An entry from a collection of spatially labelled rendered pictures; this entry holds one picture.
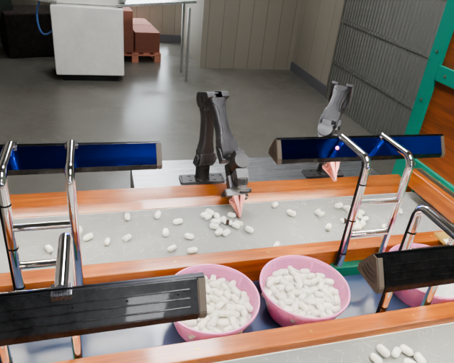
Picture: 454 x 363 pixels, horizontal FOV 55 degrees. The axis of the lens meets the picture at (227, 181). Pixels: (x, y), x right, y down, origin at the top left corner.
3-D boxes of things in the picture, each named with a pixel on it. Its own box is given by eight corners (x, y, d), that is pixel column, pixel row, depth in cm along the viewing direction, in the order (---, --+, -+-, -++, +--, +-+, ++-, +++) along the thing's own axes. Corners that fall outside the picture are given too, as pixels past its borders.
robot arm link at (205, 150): (214, 166, 190) (220, 93, 175) (199, 168, 188) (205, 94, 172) (209, 160, 195) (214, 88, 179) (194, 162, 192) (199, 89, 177)
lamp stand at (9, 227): (22, 271, 136) (-1, 138, 114) (90, 264, 141) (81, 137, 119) (14, 317, 120) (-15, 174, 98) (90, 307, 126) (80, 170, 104)
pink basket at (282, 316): (238, 296, 135) (241, 273, 131) (299, 267, 150) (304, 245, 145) (298, 358, 117) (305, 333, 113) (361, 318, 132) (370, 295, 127)
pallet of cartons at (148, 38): (151, 44, 692) (152, 0, 660) (161, 63, 601) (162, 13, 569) (99, 42, 671) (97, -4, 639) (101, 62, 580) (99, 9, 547)
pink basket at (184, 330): (156, 292, 133) (157, 269, 129) (240, 282, 141) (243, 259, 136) (170, 366, 111) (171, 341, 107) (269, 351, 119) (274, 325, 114)
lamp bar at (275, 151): (267, 153, 141) (270, 132, 137) (429, 148, 158) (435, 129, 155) (276, 165, 134) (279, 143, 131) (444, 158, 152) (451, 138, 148)
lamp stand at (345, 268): (308, 243, 163) (334, 132, 141) (355, 238, 168) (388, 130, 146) (331, 278, 147) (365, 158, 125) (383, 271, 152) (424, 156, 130)
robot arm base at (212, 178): (226, 166, 193) (223, 159, 199) (181, 168, 188) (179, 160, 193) (225, 182, 197) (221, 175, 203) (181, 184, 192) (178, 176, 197)
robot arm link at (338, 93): (340, 122, 172) (355, 78, 190) (317, 117, 174) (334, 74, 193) (335, 145, 181) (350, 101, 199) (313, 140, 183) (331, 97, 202)
